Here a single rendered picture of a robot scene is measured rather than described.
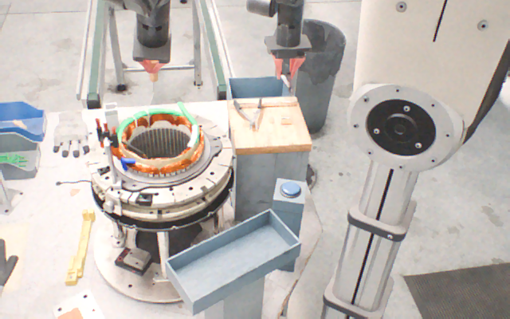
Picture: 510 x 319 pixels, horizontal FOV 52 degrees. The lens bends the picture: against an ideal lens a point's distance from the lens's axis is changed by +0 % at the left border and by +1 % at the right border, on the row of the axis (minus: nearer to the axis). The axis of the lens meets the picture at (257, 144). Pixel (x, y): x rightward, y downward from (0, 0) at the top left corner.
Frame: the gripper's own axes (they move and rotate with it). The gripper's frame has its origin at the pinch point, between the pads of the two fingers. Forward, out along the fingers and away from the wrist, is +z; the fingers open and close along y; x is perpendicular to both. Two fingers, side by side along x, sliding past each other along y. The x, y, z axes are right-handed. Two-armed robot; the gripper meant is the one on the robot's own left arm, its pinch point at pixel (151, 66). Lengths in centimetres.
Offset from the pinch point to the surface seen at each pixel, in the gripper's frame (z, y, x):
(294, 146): 23.5, 2.8, 34.5
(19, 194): 62, 1, -36
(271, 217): 17.7, 23.7, 26.2
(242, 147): 24.2, 3.6, 21.8
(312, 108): 145, -91, 84
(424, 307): 120, 21, 113
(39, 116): 74, -33, -38
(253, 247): 18.5, 30.1, 22.1
